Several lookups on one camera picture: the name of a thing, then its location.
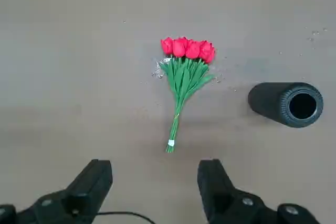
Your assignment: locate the red tulip bouquet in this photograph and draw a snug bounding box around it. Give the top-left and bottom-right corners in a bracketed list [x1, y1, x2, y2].
[151, 36, 216, 154]

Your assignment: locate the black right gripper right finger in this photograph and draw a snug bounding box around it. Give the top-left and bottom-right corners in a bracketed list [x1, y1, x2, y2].
[197, 158, 321, 224]

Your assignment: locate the black ribbed vase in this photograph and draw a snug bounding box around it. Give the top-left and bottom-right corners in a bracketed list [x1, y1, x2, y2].
[247, 82, 324, 129]

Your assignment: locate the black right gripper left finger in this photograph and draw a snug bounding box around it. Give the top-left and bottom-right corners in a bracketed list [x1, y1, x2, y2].
[0, 158, 113, 224]

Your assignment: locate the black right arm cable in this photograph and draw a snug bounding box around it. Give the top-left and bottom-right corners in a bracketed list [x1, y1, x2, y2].
[96, 211, 151, 224]

